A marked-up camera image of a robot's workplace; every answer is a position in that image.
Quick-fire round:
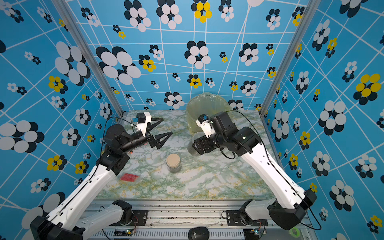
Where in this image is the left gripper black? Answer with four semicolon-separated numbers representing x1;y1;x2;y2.
121;117;172;155

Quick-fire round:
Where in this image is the clear plastic tea jar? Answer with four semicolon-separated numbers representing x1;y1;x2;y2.
187;132;206;157

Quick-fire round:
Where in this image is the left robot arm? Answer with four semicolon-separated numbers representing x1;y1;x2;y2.
30;113;173;240

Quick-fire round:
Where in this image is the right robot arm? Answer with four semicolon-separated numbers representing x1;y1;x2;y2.
193;112;317;230

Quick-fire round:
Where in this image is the jar with wooden lid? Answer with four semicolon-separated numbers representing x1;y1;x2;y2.
166;154;182;173

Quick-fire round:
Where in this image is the small red packet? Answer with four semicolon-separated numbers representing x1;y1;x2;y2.
120;173;139;183

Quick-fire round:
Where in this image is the right circuit board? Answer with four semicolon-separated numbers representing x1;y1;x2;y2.
243;229;260;240

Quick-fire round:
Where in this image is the circuit board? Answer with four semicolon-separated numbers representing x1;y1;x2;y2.
243;229;260;240
114;229;135;237

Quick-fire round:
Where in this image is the left circuit board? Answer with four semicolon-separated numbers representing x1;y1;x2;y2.
114;229;135;237

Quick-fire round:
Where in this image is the green tape roll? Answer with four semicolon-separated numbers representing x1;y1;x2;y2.
289;227;301;239

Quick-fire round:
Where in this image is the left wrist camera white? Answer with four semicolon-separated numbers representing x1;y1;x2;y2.
133;112;152;137

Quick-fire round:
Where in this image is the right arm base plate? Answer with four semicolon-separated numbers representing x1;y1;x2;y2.
223;210;268;228

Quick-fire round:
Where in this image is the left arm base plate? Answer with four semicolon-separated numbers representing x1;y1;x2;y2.
113;210;149;227

